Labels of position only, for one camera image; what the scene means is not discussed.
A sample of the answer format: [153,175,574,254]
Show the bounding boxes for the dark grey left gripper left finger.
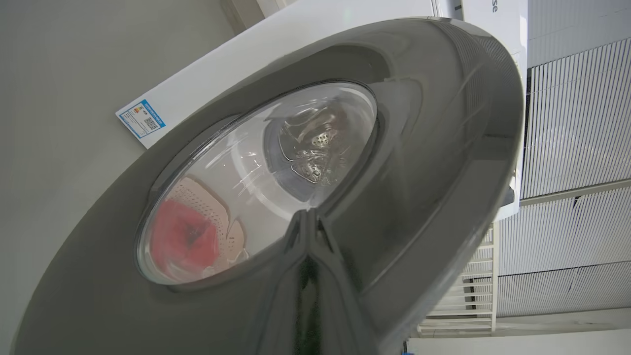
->
[246,211,310,355]

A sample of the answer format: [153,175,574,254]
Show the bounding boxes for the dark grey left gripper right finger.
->
[308,212,378,355]

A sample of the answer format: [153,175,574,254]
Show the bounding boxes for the red clothing with white stripes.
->
[149,200,221,282]

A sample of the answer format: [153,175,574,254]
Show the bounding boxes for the dark round washer door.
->
[10,17,526,355]

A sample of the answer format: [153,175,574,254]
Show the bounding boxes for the white front-load washing machine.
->
[116,0,529,222]

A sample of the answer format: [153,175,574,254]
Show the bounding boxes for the white metal railing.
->
[418,178,631,337]

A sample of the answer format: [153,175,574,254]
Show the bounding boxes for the blue energy label sticker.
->
[116,99,167,140]

